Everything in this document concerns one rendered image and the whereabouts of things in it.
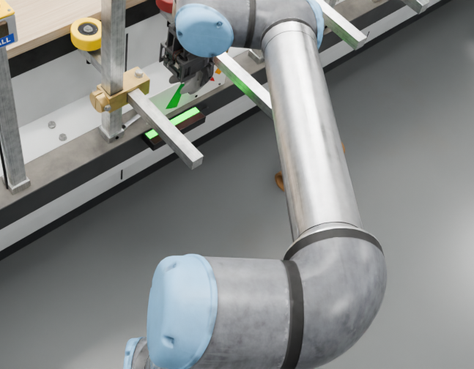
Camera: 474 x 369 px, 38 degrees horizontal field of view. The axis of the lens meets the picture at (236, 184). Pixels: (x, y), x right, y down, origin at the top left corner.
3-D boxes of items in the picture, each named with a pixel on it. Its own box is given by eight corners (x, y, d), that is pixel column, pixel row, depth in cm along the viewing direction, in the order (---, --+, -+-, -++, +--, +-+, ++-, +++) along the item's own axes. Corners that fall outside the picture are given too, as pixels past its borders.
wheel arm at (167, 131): (202, 165, 152) (204, 154, 149) (190, 173, 151) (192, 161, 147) (89, 47, 167) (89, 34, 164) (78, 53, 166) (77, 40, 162)
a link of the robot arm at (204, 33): (251, 22, 105) (247, -29, 112) (176, 15, 104) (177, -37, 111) (242, 65, 113) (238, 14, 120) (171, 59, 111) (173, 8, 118)
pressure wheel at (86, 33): (107, 53, 171) (107, 17, 161) (102, 76, 166) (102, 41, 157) (74, 49, 170) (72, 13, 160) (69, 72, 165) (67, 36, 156)
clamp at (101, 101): (150, 94, 162) (152, 80, 158) (103, 118, 156) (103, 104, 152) (135, 78, 164) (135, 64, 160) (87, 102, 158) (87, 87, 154)
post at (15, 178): (31, 185, 156) (9, 40, 120) (12, 195, 154) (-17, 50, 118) (20, 172, 158) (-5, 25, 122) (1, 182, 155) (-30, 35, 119)
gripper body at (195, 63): (157, 63, 136) (161, 17, 126) (190, 46, 140) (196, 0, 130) (182, 86, 134) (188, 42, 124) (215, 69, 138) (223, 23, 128)
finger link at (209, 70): (189, 77, 141) (193, 47, 134) (195, 74, 142) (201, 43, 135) (204, 91, 140) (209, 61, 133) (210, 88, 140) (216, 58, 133)
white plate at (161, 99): (225, 84, 184) (230, 57, 176) (147, 125, 172) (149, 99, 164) (223, 83, 184) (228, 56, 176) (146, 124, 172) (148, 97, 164)
